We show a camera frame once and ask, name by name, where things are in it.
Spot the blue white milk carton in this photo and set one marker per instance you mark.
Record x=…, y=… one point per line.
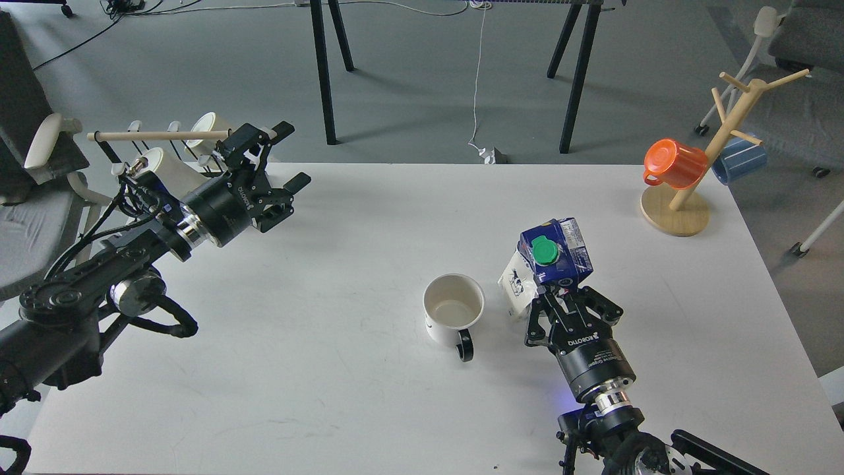
x=552, y=253

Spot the power strip on floor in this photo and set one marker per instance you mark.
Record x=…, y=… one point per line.
x=492, y=155

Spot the wooden mug tree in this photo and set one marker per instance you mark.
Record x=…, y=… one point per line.
x=684, y=212

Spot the grey office chair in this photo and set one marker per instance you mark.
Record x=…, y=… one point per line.
x=798, y=53
x=45, y=197

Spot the grey office chair left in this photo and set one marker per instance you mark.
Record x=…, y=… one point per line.
x=45, y=197

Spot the blue plastic cup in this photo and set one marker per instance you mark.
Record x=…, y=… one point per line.
x=738, y=159

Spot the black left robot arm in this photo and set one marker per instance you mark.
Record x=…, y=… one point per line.
x=107, y=281

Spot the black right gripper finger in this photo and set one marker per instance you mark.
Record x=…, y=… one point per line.
x=535, y=334
x=608, y=311

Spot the black wire mug rack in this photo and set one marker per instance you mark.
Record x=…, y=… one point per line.
x=213, y=144

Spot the grey office chair right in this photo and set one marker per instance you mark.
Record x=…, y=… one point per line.
x=798, y=53

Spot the black trestle leg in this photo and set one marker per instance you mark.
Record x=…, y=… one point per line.
x=594, y=9
x=321, y=53

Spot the white HOME mug front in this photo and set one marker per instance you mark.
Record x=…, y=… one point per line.
x=161, y=171

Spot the orange plastic cup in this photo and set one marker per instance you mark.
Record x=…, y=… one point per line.
x=670, y=162

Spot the white mug black handle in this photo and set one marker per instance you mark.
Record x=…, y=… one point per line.
x=453, y=303

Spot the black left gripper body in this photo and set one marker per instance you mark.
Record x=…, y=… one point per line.
x=239, y=198

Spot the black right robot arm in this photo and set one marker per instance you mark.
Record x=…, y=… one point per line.
x=608, y=430

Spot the black trestle leg left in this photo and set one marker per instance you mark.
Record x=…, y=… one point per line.
x=321, y=53

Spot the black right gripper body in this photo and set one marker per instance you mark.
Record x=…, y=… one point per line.
x=584, y=346

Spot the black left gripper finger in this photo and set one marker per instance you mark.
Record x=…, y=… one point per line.
x=283, y=196
x=259, y=140

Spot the black trestle leg right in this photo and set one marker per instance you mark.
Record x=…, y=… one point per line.
x=594, y=9

